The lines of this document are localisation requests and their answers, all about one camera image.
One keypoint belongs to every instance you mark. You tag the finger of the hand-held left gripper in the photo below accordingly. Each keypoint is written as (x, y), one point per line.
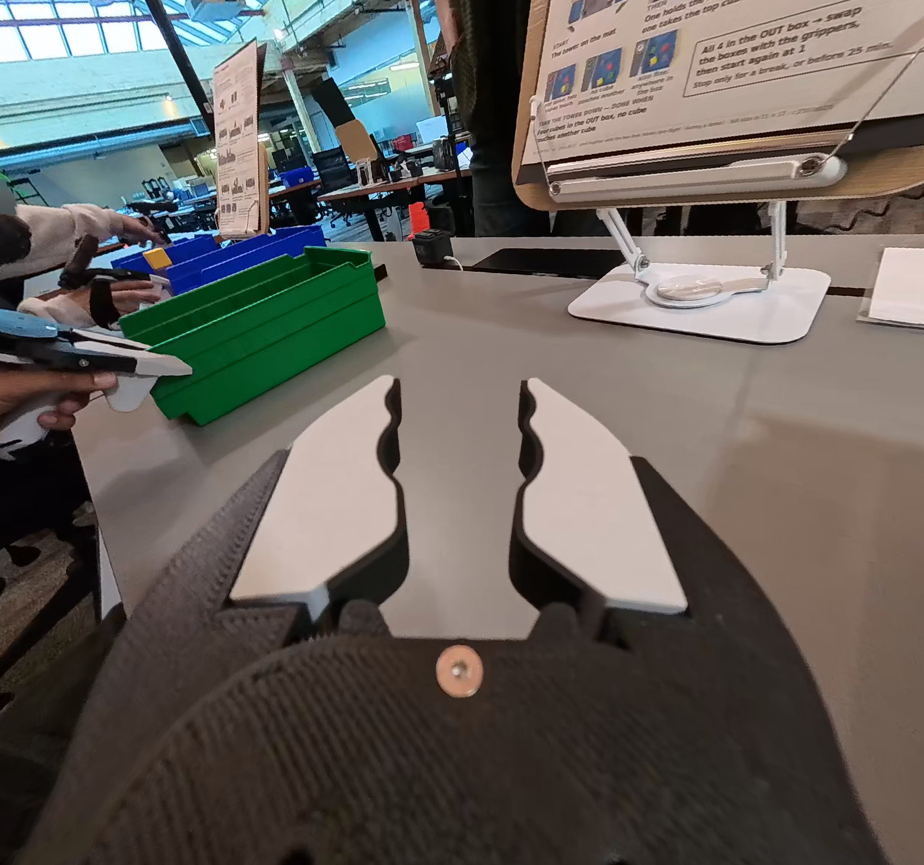
(115, 340)
(144, 363)

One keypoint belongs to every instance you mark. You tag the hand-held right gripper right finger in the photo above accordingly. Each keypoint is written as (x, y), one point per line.
(599, 518)

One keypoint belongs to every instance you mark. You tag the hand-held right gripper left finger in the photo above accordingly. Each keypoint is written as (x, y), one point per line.
(325, 511)

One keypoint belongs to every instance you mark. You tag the green plastic bin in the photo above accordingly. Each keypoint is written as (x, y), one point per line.
(274, 331)

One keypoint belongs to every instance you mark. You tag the grey desk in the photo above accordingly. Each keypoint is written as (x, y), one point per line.
(722, 410)

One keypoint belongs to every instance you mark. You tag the wooden top desk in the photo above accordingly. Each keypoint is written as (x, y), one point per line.
(390, 194)

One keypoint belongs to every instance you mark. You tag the person's left hand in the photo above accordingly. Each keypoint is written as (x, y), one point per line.
(58, 392)

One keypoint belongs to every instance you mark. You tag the yellow cube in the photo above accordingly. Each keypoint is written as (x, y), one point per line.
(157, 257)

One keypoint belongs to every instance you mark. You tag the blue storage bin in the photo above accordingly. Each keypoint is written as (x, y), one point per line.
(188, 248)
(252, 251)
(297, 177)

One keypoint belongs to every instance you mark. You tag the wooden instruction board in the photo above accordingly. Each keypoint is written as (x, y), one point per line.
(238, 143)

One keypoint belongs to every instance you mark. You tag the black office chair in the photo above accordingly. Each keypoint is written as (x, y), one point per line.
(333, 176)

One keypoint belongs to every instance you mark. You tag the black small device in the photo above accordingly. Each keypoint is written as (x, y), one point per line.
(432, 244)

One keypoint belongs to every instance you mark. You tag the brown clipboard on stand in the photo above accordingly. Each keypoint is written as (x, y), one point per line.
(357, 147)

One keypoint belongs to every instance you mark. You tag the black vertical pole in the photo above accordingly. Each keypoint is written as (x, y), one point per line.
(166, 35)

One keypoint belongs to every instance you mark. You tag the wooden clipboard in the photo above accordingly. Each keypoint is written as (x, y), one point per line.
(527, 172)

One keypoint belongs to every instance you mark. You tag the laminated paper sheet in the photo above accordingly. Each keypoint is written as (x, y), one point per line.
(899, 288)

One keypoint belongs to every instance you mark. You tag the printed instruction sheet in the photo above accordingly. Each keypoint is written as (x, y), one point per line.
(722, 49)

